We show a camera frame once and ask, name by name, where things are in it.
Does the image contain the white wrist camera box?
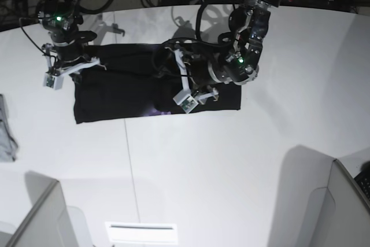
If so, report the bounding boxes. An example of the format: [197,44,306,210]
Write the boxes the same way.
[173,90,199,113]
[43,73,64,90]

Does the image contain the grey partition left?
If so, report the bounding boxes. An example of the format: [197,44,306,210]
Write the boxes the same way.
[5,180,79,247]

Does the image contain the grey folded cloth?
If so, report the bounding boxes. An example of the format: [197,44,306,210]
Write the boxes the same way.
[1,94,18,163]

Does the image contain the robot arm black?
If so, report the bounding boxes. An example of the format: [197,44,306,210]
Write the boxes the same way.
[167,0,281,113]
[38,0,101,76]

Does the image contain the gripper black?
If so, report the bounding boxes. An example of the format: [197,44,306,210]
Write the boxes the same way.
[50,31,102,76]
[173,49,220,105]

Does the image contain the black keyboard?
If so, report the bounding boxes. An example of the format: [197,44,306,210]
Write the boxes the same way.
[354,171,370,199]

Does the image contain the black T-shirt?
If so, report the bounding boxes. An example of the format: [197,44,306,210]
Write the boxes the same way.
[72,43,242,125]

